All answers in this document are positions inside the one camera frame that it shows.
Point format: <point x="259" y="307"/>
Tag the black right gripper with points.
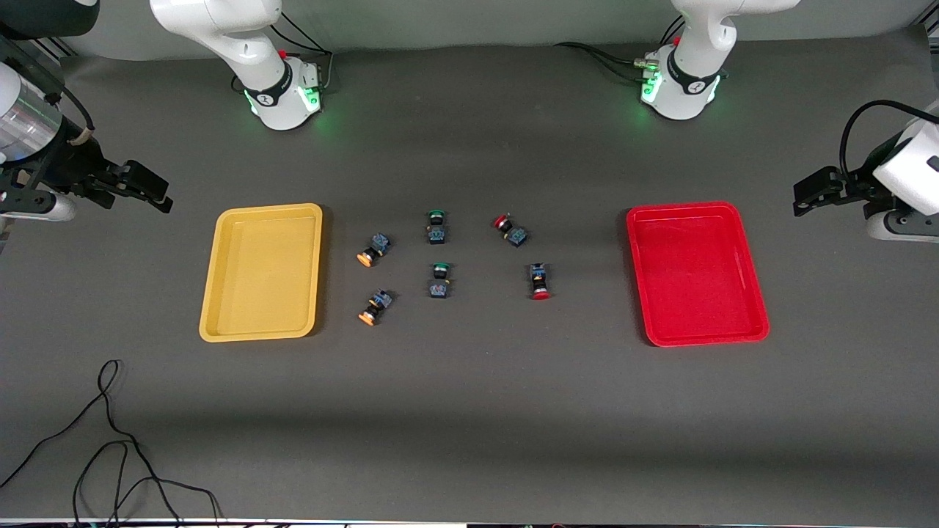
<point x="72" y="163"/>

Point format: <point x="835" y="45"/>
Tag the green push button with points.
<point x="437" y="229"/>
<point x="439" y="282"/>

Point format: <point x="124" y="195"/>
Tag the dark grey table cloth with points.
<point x="469" y="411"/>

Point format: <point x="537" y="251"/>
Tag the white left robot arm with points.
<point x="697" y="51"/>

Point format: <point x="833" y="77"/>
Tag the orange push button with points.
<point x="374" y="250"/>
<point x="376" y="306"/>

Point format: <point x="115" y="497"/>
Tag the yellow plastic tray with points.
<point x="260" y="275"/>

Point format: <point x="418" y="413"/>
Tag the red plastic tray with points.
<point x="697" y="275"/>

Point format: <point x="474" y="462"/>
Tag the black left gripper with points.
<point x="853" y="185"/>

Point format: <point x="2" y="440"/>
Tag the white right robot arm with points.
<point x="249" y="44"/>

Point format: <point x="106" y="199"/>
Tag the aluminium frame profile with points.
<point x="37" y="50"/>

